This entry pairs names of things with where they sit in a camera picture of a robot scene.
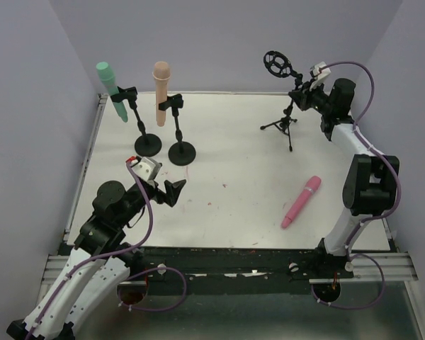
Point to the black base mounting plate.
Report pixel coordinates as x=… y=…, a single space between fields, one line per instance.
x=170 y=271

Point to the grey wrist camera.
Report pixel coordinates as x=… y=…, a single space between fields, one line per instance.
x=319 y=74
x=147 y=169

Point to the black tripod ring stand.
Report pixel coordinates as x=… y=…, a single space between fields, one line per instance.
x=280 y=67

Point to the pink toy microphone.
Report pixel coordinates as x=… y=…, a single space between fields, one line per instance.
x=308 y=191

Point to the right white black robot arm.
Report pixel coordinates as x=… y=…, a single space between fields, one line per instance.
x=371 y=186

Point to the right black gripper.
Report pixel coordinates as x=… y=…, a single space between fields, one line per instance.
x=301 y=98

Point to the peach toy microphone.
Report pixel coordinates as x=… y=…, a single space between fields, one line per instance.
x=161 y=75

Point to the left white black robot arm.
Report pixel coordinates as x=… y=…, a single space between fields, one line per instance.
x=99 y=261

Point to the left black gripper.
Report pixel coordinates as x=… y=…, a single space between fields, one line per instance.
x=161 y=195

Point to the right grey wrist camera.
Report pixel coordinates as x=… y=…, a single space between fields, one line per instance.
x=319 y=74

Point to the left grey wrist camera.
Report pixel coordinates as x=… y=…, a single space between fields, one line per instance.
x=147 y=169

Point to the left aluminium rail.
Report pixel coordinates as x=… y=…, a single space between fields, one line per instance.
x=53 y=268

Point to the black round-base clip stand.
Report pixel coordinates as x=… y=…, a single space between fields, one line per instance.
x=147 y=144

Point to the green toy microphone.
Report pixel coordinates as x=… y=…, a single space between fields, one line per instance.
x=107 y=78

